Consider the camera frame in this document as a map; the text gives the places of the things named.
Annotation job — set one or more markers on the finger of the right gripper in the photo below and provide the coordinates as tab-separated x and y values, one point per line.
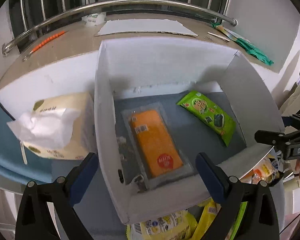
287	120
269	137

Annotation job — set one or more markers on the small white stick on sill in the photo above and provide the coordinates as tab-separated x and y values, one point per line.
219	37

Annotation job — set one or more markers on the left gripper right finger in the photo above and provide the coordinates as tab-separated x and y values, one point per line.
260	218

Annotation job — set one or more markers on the white cardboard box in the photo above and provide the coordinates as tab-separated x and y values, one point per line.
133	73

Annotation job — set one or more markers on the blue curtain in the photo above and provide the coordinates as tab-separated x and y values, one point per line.
11	160

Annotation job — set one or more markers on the green seaweed snack bag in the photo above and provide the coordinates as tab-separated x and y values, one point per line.
210	114

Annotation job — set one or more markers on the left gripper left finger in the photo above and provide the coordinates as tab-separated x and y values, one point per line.
34	220

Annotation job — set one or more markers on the clear bag of crisps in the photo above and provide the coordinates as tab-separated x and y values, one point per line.
267	170

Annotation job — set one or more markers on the white paper sheet on sill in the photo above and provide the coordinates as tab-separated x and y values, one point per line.
145	26

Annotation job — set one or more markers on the orange beaded pen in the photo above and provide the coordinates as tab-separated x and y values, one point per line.
43	43

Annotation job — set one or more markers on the orange snack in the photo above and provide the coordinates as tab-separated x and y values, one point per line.
160	159

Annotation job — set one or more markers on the steel window guard bars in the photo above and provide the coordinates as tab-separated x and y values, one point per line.
7	47

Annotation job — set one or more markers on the yellow chips bag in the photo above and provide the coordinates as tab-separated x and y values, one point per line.
178	225

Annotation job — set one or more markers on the white tape roll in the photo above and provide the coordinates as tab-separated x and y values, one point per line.
94	19

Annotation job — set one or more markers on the tissue paper pack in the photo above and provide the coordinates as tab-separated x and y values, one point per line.
61	127

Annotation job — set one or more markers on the cream armchair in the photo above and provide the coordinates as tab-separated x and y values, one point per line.
292	104

